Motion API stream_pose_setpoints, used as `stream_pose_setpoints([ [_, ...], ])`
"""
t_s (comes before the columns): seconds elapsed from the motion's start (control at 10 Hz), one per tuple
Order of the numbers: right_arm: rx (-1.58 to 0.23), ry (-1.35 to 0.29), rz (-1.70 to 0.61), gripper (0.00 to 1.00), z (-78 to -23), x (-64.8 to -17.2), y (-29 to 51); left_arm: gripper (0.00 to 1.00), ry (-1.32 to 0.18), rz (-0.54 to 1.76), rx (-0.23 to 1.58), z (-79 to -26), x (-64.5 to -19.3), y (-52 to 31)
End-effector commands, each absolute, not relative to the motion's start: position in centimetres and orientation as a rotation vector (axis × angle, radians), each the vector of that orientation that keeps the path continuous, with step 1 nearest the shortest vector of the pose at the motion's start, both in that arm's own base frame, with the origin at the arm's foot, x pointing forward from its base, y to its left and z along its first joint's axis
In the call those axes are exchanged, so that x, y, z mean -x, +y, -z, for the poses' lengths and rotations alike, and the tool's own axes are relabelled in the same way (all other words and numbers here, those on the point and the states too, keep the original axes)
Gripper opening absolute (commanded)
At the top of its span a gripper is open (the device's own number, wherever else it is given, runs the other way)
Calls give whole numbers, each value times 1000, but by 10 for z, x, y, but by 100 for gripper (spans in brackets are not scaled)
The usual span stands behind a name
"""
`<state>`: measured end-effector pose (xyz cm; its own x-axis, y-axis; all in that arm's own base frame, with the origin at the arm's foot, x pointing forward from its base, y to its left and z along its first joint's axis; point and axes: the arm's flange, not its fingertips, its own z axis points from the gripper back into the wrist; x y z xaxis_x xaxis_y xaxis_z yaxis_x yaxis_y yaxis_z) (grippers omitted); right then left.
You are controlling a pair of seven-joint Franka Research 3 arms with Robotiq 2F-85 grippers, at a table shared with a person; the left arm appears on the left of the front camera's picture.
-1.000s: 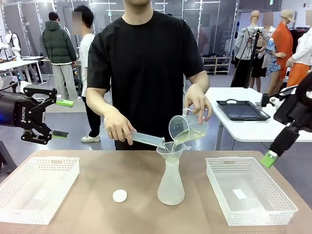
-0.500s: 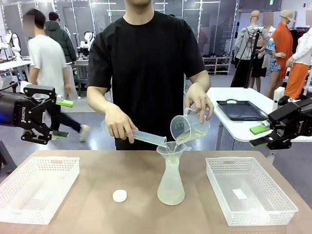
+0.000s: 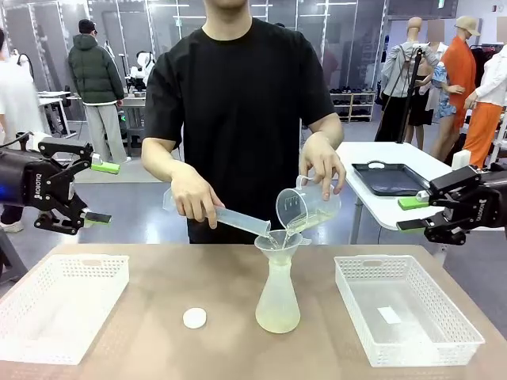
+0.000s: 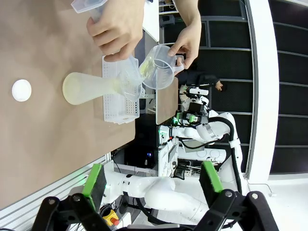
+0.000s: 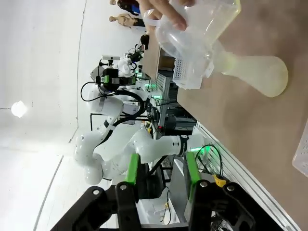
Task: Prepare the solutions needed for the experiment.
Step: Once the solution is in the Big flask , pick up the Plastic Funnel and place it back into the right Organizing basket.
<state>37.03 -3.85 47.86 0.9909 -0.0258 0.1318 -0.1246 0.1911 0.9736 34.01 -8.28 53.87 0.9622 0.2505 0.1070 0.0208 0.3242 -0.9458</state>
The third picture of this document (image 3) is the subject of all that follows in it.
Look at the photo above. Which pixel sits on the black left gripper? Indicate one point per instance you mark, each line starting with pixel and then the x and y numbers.
pixel 43 186

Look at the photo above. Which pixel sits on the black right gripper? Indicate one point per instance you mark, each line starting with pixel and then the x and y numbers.
pixel 491 202

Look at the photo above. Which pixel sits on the white perforated basket with label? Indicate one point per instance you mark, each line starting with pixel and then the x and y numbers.
pixel 431 352

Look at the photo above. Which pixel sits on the clear plastic measuring cup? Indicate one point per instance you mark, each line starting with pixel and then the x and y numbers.
pixel 301 210

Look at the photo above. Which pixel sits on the clear plastic measuring cylinder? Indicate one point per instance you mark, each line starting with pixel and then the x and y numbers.
pixel 241 221

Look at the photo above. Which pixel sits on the white round flask cap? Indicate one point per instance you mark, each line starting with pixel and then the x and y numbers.
pixel 195 318

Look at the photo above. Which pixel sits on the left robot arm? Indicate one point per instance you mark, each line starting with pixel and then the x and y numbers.
pixel 10 174

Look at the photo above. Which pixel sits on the person's left forearm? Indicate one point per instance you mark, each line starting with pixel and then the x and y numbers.
pixel 332 132

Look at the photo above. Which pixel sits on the person's right forearm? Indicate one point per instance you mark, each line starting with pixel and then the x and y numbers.
pixel 158 158

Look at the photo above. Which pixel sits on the person's right hand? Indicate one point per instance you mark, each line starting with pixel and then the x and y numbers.
pixel 194 194

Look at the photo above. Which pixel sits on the person's left hand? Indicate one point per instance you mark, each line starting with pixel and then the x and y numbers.
pixel 321 158

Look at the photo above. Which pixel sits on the black rectangular tray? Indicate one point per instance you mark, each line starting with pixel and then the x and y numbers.
pixel 388 180

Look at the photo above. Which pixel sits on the white office desk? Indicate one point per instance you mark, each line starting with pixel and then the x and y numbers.
pixel 53 99

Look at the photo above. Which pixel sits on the mannequin white jacket orange trousers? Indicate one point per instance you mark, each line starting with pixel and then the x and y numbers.
pixel 485 118

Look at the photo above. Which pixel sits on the person in white clothing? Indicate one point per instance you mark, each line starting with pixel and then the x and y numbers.
pixel 16 99

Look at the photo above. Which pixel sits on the white table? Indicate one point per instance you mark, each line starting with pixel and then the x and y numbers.
pixel 356 166

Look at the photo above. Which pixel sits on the person in green puffer jacket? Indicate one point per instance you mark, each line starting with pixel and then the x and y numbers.
pixel 95 75

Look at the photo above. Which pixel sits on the black tripod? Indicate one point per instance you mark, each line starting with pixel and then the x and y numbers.
pixel 408 99

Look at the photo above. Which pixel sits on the white perforated plastic basket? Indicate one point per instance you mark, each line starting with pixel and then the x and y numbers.
pixel 59 308

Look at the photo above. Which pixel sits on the white paper label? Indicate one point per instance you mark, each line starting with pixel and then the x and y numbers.
pixel 388 315

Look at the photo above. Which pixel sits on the mannequin in orange with cap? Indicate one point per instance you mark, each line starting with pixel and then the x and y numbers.
pixel 459 75

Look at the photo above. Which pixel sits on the wooden shoe rack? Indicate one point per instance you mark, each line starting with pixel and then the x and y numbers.
pixel 356 107

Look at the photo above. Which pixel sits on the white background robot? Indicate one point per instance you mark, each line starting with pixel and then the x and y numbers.
pixel 142 67

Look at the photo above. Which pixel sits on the mannequin in grey shirt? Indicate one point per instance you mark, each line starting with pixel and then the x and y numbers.
pixel 396 75

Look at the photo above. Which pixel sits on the translucent plastic funnel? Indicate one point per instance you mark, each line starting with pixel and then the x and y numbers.
pixel 273 247

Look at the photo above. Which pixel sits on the person in black t-shirt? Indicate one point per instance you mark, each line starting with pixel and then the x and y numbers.
pixel 237 118

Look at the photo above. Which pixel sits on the translucent plastic conical flask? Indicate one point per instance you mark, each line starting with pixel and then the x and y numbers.
pixel 277 305

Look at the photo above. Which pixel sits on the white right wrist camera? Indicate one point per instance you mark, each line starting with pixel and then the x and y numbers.
pixel 460 160

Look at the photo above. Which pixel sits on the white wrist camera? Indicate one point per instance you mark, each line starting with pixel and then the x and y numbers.
pixel 460 160
pixel 41 140

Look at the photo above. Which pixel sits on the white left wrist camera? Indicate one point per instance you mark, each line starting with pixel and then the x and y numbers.
pixel 41 140

